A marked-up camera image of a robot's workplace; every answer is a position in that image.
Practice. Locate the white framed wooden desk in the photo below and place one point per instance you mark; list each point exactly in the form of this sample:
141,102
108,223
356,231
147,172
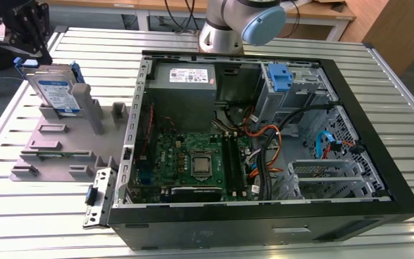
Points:
94,5
322,13

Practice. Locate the wooden cabinet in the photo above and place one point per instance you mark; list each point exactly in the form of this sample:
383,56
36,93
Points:
396,27

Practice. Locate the hard disk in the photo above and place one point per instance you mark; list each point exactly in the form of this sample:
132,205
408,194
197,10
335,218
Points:
54,91

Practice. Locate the silver expansion slot bracket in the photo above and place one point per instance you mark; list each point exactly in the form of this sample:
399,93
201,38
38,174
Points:
105,183

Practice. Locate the green motherboard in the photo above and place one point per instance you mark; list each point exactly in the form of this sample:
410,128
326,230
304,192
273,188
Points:
169,145

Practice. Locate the green RAM stick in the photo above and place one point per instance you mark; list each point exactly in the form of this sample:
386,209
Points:
60,155

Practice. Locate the CPU socket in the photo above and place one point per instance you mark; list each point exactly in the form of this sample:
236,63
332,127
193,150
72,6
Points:
201,178

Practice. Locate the silver CPU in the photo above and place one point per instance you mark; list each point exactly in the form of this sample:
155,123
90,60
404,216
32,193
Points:
200,165

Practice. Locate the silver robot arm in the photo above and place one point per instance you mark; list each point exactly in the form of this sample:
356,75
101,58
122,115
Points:
220,29

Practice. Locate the silver disk bay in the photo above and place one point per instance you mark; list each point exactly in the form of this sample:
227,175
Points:
322,163

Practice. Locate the blue plastic drive latch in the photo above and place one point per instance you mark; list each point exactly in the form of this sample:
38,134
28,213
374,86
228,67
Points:
280,78

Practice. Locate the silver optical drive cage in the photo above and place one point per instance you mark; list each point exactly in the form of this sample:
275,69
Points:
299,102

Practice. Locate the grey power supply unit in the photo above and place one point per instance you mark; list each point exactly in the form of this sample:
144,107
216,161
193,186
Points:
181,108

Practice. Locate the black open PC case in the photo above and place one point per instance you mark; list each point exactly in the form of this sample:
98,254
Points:
228,224

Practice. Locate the black graphics card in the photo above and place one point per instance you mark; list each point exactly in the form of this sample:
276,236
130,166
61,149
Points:
195,193

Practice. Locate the grey parts rack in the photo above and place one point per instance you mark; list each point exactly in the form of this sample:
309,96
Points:
65,135

